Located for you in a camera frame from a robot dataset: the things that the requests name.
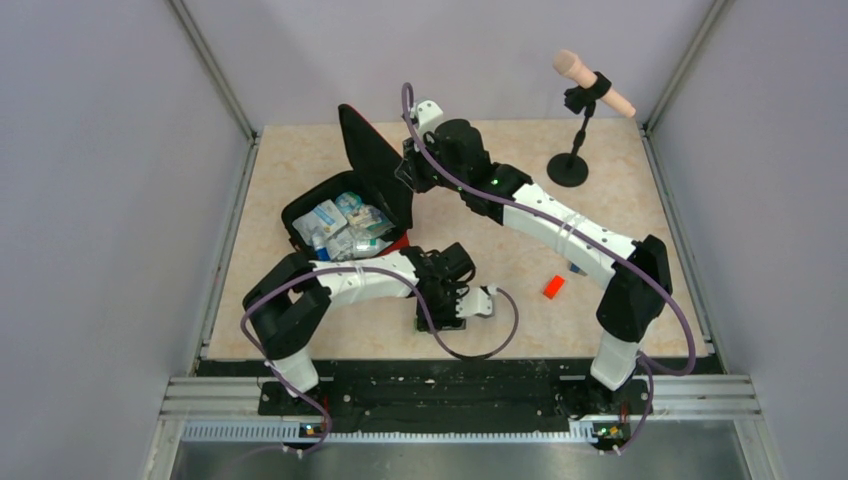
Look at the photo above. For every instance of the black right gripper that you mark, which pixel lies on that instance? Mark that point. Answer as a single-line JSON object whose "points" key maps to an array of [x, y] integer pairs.
{"points": [[410, 170]]}

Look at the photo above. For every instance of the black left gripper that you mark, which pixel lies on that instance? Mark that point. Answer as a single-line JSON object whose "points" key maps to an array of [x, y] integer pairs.
{"points": [[442, 321]]}

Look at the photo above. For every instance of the red black medicine kit case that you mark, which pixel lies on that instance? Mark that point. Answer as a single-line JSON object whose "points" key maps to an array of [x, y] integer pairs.
{"points": [[371, 175]]}

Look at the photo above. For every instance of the clear bag wipe sachets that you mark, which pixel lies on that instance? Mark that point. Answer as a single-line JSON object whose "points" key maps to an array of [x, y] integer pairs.
{"points": [[369, 219]]}

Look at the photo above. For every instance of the small teal pad packet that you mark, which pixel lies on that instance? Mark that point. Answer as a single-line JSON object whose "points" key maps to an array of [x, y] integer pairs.
{"points": [[348, 202]]}

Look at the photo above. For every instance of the white bottle green label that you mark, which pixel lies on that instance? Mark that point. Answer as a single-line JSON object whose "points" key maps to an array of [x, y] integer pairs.
{"points": [[367, 248]]}

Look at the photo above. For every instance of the blue gauze packet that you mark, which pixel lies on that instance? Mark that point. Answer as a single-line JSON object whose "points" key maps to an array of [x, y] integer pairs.
{"points": [[325, 218]]}

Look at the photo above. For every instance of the bandage roll packet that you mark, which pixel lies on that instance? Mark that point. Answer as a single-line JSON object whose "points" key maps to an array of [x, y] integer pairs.
{"points": [[341, 246]]}

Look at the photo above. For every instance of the white blue tube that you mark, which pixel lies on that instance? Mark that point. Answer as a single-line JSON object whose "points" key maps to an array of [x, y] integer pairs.
{"points": [[320, 247]]}

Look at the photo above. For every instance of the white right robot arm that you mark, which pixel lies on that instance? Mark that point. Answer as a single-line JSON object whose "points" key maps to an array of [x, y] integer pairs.
{"points": [[634, 275]]}

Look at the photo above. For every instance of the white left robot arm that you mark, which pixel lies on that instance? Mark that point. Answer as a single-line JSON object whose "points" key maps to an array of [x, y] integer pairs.
{"points": [[285, 308]]}

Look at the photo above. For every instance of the orange small box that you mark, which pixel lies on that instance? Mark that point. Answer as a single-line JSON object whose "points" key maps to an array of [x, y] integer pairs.
{"points": [[554, 286]]}

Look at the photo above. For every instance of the blue grey box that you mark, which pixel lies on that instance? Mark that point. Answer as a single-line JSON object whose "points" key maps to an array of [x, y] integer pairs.
{"points": [[576, 269]]}

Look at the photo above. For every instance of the black microphone stand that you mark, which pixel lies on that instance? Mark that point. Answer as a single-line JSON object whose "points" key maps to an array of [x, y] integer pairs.
{"points": [[570, 169]]}

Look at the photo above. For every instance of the beige microphone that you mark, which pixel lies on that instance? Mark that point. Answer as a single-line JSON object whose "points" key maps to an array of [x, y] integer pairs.
{"points": [[569, 65]]}

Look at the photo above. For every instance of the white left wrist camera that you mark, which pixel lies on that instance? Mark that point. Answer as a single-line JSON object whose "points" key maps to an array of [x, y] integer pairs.
{"points": [[477, 301]]}

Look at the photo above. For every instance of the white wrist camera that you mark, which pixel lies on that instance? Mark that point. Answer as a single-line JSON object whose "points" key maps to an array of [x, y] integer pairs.
{"points": [[426, 115], [477, 301]]}

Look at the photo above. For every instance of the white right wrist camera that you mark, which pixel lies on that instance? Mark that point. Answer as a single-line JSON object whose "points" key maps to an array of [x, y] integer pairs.
{"points": [[426, 115]]}

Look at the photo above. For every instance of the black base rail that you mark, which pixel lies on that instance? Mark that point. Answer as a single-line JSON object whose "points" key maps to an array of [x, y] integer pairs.
{"points": [[439, 396]]}

